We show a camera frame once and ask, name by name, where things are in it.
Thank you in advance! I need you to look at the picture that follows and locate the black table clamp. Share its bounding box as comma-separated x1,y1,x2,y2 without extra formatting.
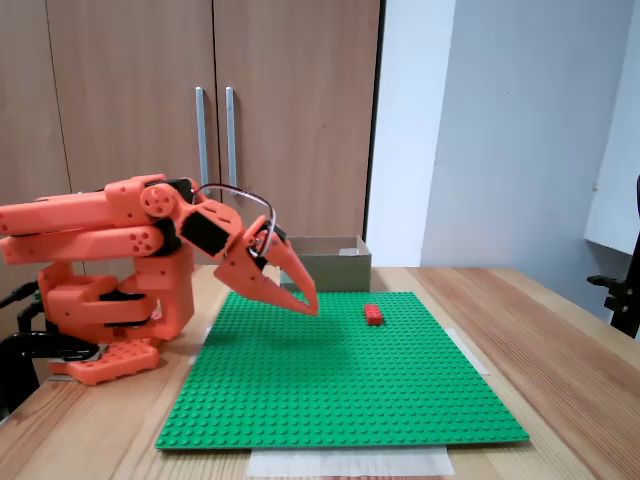
0,330,101,424

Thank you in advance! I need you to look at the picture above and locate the metal cabinet handle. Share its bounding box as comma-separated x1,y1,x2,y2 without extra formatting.
194,87,212,196
224,87,241,189

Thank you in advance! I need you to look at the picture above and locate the black camera stand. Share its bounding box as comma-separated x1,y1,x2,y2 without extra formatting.
586,173,640,342

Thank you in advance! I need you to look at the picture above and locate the short masking tape strip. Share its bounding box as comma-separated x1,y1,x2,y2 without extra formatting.
447,327,490,377
188,325,214,366

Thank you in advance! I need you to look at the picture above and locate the black power cable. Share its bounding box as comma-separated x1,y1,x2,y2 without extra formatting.
0,282,49,334

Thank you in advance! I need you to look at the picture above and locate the green lego baseplate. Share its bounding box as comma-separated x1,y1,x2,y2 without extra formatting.
154,290,531,452

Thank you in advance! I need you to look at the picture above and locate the gripper motor cable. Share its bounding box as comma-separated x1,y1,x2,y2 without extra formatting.
189,183,278,256

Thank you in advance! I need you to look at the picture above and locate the open cardboard box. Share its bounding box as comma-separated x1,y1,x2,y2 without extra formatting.
277,235,374,294

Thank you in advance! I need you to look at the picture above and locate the white board panel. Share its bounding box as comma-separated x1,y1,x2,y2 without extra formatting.
583,0,640,257

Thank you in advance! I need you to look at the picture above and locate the wooden cabinet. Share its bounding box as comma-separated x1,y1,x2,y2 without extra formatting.
0,0,386,269

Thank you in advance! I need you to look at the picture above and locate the long masking tape strip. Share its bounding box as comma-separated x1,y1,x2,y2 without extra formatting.
248,446,456,479

